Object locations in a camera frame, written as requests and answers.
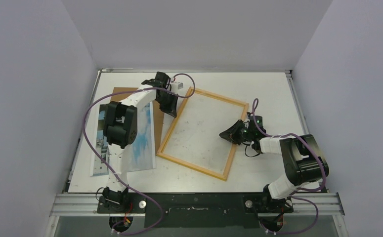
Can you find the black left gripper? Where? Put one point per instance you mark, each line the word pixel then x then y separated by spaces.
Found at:
pixel 171 110

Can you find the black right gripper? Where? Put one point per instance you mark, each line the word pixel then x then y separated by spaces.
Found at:
pixel 240 131

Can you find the clear glass sheet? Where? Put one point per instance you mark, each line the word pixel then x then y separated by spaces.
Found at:
pixel 202 130

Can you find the yellow wooden picture frame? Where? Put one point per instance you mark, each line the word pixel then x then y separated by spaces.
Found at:
pixel 191 166

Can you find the printed building photo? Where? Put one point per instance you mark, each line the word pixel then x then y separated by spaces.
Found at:
pixel 142 151

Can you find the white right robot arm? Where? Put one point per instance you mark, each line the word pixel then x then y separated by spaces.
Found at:
pixel 302 159

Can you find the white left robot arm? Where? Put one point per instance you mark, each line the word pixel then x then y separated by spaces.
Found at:
pixel 121 127

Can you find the brown cardboard backing board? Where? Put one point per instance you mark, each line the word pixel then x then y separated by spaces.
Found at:
pixel 158 116

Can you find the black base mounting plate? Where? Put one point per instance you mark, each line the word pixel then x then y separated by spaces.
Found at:
pixel 196 210

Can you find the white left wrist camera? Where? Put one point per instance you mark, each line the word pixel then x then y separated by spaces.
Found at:
pixel 176 87

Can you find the aluminium front rail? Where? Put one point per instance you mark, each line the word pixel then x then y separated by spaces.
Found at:
pixel 86 205

